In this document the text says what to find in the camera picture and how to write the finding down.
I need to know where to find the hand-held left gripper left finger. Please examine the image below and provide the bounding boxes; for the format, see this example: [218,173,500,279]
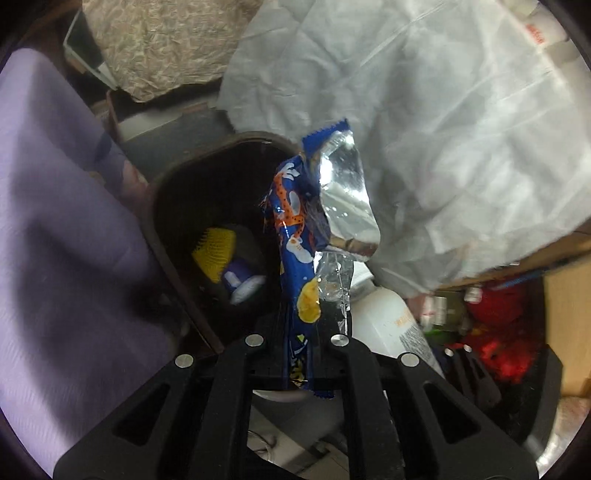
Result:
[53,314,288,480]

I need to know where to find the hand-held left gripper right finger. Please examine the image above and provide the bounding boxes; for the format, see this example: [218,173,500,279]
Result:
[310,318,539,480]

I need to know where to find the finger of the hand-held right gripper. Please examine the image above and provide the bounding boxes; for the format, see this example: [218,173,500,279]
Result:
[443,345,503,409]

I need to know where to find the brown plastic trash bin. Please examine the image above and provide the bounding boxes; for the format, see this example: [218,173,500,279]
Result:
[141,131,324,356]

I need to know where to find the blue snack wrapper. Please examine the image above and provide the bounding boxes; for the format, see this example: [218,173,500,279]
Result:
[259,119,382,400]

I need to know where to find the red plastic bag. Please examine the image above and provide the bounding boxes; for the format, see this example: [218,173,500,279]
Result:
[455,281,543,384]

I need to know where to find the white plastic bottle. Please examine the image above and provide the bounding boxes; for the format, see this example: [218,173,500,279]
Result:
[347,272,445,377]

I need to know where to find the cardboard box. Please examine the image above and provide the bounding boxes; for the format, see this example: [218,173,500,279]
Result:
[542,268,591,398]

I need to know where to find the blue and white wrapper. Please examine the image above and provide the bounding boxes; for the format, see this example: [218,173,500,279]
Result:
[222,258,267,305]

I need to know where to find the yellow crumpled packet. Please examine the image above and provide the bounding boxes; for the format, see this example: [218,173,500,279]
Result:
[191,226,238,282]

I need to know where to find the purple floral tablecloth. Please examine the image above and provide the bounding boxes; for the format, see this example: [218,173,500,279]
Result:
[0,48,195,476]

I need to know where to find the white crinkled cloth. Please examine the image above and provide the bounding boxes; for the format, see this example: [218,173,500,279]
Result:
[217,0,591,298]

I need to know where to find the beige patterned cloth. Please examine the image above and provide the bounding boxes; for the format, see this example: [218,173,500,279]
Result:
[82,0,264,103]

